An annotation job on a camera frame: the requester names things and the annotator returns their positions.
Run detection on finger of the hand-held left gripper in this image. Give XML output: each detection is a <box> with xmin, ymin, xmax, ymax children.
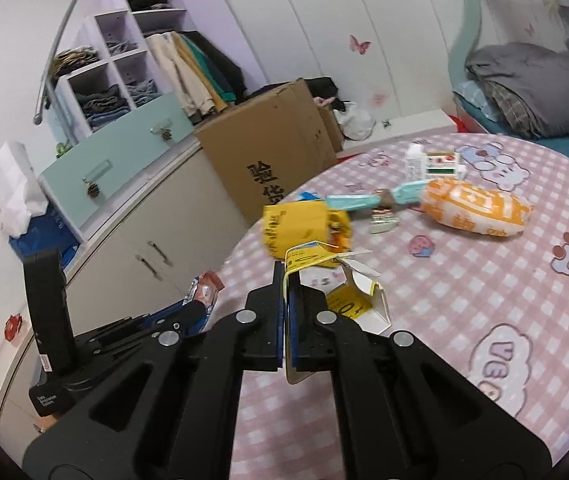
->
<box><xmin>73</xmin><ymin>301</ymin><xmax>208</xmax><ymax>361</ymax></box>

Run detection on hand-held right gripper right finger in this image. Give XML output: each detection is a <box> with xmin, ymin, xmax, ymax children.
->
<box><xmin>289</xmin><ymin>285</ymin><xmax>553</xmax><ymax>480</ymax></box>

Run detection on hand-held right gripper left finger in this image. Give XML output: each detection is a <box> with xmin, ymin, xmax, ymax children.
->
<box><xmin>22</xmin><ymin>262</ymin><xmax>285</xmax><ymax>480</ymax></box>

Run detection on red white snack packet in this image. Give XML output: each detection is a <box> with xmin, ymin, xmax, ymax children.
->
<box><xmin>182</xmin><ymin>270</ymin><xmax>226</xmax><ymax>323</ymax></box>

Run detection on yellow white carton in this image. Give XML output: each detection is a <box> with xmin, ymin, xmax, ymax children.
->
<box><xmin>283</xmin><ymin>241</ymin><xmax>393</xmax><ymax>386</ymax></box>

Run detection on green white medicine box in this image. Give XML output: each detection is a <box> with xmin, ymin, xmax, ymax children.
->
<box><xmin>425</xmin><ymin>151</ymin><xmax>468</xmax><ymax>181</ymax></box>

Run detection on blue bag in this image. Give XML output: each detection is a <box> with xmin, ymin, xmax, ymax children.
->
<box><xmin>8</xmin><ymin>205</ymin><xmax>85</xmax><ymax>276</ymax></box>

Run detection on beige cabinet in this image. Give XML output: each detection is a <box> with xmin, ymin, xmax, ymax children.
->
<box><xmin>0</xmin><ymin>140</ymin><xmax>252</xmax><ymax>441</ymax></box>

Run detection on crumpled yellow packet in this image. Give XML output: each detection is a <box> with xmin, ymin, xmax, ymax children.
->
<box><xmin>262</xmin><ymin>201</ymin><xmax>353</xmax><ymax>261</ymax></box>

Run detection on white paper bag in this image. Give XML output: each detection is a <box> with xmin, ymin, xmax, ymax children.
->
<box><xmin>0</xmin><ymin>141</ymin><xmax>48</xmax><ymax>236</ymax></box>

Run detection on light teal wrapper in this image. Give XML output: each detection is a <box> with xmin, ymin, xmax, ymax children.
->
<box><xmin>325</xmin><ymin>180</ymin><xmax>431</xmax><ymax>217</ymax></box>

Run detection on small silver wrapper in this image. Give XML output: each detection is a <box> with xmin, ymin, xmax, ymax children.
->
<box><xmin>367</xmin><ymin>210</ymin><xmax>401</xmax><ymax>234</ymax></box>

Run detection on large cardboard box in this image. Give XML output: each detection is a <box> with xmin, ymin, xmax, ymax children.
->
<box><xmin>193</xmin><ymin>78</ymin><xmax>339</xmax><ymax>226</ymax></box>

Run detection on teal drawer unit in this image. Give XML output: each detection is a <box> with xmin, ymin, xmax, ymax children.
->
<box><xmin>38</xmin><ymin>91</ymin><xmax>196</xmax><ymax>243</ymax></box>

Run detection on small cardboard box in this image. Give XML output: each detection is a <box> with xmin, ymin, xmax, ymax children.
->
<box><xmin>317</xmin><ymin>102</ymin><xmax>346</xmax><ymax>153</ymax></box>

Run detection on folded jeans stack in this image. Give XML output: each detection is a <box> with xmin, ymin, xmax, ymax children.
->
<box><xmin>72</xmin><ymin>85</ymin><xmax>130</xmax><ymax>128</ymax></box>

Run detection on small white box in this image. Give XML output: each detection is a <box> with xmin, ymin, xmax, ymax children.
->
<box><xmin>405</xmin><ymin>142</ymin><xmax>429</xmax><ymax>182</ymax></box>

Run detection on white plastic bag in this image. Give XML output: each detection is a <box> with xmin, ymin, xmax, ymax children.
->
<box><xmin>335</xmin><ymin>102</ymin><xmax>378</xmax><ymax>142</ymax></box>

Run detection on orange snack bag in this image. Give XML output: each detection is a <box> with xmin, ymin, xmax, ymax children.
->
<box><xmin>421</xmin><ymin>177</ymin><xmax>535</xmax><ymax>242</ymax></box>

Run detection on grey folded clothes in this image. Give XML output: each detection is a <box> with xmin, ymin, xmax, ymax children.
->
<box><xmin>124</xmin><ymin>80</ymin><xmax>160</xmax><ymax>108</ymax></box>

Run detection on black clothes pile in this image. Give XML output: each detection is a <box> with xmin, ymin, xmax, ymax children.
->
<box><xmin>309</xmin><ymin>76</ymin><xmax>348</xmax><ymax>111</ymax></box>

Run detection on mustard hanging garment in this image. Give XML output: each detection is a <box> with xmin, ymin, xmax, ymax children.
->
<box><xmin>174</xmin><ymin>35</ymin><xmax>229</xmax><ymax>113</ymax></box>

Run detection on brown folded clothes pile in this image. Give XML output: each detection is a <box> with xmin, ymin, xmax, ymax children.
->
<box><xmin>49</xmin><ymin>46</ymin><xmax>100</xmax><ymax>81</ymax></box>

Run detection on cream hanging jacket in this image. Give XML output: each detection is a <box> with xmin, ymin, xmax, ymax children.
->
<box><xmin>145</xmin><ymin>32</ymin><xmax>215</xmax><ymax>117</ymax></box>

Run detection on green hanging garment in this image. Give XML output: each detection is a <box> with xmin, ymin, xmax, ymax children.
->
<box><xmin>184</xmin><ymin>32</ymin><xmax>238</xmax><ymax>103</ymax></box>

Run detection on black hanging coat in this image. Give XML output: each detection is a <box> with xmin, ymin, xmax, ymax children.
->
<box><xmin>192</xmin><ymin>30</ymin><xmax>248</xmax><ymax>101</ymax></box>

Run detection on white purple cubby shelf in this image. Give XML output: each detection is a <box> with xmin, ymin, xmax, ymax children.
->
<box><xmin>47</xmin><ymin>0</ymin><xmax>245</xmax><ymax>136</ymax></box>

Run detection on grey metal handrail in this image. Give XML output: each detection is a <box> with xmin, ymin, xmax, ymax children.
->
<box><xmin>33</xmin><ymin>0</ymin><xmax>102</xmax><ymax>125</ymax></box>

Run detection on blue checked pillow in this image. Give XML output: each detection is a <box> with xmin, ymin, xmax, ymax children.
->
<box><xmin>452</xmin><ymin>80</ymin><xmax>503</xmax><ymax>123</ymax></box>

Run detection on white wardrobe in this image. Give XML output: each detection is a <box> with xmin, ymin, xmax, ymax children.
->
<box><xmin>204</xmin><ymin>0</ymin><xmax>470</xmax><ymax>126</ymax></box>

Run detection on plaid pillow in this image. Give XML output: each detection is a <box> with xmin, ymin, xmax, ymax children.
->
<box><xmin>479</xmin><ymin>80</ymin><xmax>540</xmax><ymax>138</ymax></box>

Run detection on grey duvet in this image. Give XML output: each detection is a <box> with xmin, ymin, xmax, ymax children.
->
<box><xmin>465</xmin><ymin>42</ymin><xmax>569</xmax><ymax>140</ymax></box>

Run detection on teal bunk bed frame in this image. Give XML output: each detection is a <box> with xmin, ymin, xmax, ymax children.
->
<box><xmin>445</xmin><ymin>0</ymin><xmax>569</xmax><ymax>126</ymax></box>

